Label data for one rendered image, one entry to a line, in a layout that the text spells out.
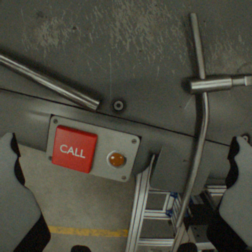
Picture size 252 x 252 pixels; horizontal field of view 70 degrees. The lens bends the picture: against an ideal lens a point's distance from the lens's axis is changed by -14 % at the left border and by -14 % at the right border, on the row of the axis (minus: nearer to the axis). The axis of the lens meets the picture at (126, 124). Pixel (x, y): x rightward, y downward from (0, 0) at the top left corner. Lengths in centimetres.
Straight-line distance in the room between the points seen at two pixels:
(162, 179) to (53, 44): 26
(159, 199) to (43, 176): 101
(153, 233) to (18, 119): 163
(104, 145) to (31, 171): 166
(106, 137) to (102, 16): 17
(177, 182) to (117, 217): 167
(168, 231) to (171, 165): 155
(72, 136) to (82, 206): 168
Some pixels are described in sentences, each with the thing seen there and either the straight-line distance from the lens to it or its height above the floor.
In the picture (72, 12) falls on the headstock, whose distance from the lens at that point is 31.
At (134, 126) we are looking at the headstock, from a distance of 29.
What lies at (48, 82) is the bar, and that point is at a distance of 28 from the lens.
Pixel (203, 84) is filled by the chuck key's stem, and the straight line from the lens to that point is 28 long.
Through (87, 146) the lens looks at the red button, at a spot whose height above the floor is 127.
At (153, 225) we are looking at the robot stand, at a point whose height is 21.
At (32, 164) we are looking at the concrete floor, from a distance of 190.
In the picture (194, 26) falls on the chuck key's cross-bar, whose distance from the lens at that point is 28.
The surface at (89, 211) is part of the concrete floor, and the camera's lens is 197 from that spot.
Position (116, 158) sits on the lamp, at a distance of 30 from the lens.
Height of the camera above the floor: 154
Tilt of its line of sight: 77 degrees down
